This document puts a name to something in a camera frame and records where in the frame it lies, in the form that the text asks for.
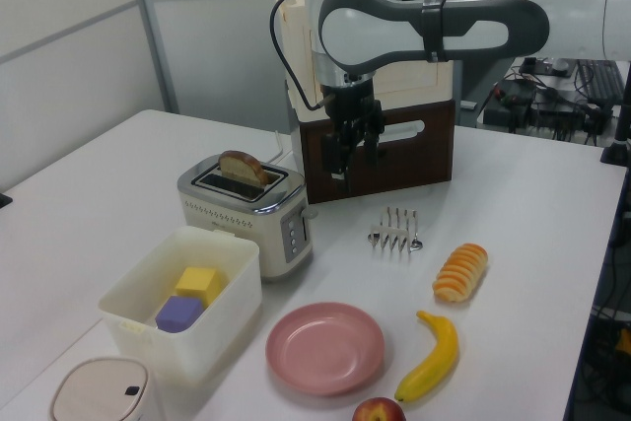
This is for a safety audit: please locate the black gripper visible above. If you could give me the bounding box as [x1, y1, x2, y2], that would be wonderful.
[319, 77, 386, 195]

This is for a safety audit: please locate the brown bread slice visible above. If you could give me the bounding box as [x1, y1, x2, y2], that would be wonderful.
[218, 150, 270, 187]

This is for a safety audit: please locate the orange striped bread roll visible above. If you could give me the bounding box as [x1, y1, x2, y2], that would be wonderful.
[432, 242, 490, 304]

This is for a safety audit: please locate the pink round plate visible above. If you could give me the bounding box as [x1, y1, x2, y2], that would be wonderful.
[265, 301, 386, 397]

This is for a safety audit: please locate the silver metal toast rack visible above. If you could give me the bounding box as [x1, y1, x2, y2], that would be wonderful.
[366, 205, 425, 255]

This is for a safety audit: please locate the cream toy cabinet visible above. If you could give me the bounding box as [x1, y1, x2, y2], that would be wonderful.
[273, 0, 457, 125]

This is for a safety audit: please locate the cream chrome toaster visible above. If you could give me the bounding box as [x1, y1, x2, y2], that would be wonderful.
[176, 154, 319, 282]

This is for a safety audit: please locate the yellow cube block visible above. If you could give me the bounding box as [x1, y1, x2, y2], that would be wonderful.
[174, 266, 223, 308]

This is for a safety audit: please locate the yellow banana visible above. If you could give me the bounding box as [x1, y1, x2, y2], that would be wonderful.
[393, 310, 460, 403]

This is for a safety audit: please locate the purple cube block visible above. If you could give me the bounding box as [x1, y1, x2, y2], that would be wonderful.
[154, 295, 206, 334]

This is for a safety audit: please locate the white plastic open box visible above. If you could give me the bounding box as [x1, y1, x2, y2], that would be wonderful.
[98, 225, 263, 384]

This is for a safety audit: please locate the black keyboard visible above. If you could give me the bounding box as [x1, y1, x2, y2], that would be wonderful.
[576, 58, 625, 103]

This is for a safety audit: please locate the red apple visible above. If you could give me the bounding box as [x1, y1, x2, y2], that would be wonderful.
[351, 396, 407, 421]

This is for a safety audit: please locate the black monitor stand base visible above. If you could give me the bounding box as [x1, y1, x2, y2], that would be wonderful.
[598, 90, 631, 169]

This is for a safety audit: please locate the white round lid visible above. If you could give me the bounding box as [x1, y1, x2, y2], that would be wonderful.
[47, 356, 162, 421]

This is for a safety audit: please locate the white toaster cord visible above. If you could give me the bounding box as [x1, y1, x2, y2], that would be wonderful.
[265, 130, 293, 166]

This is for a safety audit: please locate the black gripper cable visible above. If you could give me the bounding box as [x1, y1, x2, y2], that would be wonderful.
[269, 0, 395, 111]

